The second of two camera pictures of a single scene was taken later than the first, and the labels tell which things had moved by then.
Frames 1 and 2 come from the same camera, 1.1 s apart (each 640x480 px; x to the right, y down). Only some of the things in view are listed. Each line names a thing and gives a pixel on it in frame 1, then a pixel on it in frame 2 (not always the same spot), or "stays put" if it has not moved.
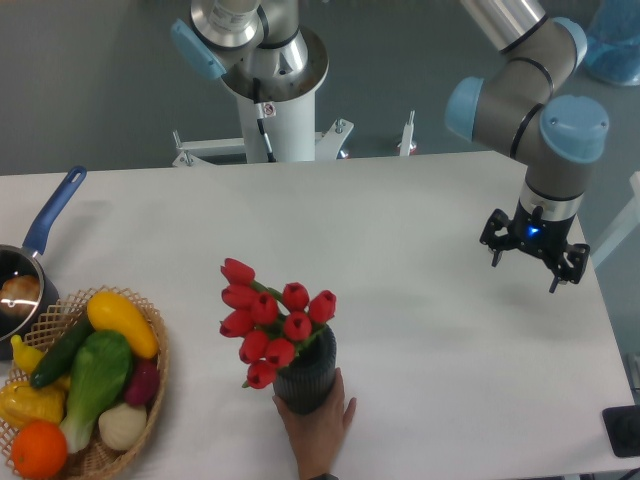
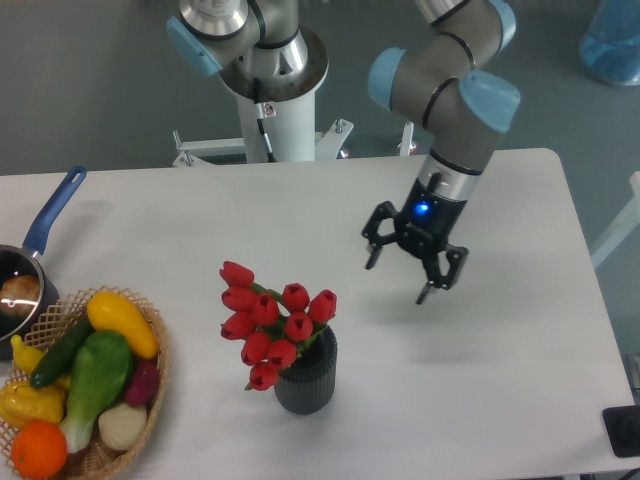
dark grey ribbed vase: (304, 384) stays put
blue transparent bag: (612, 41) stays put
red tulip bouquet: (275, 326) stays put
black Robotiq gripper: (545, 237) to (424, 225)
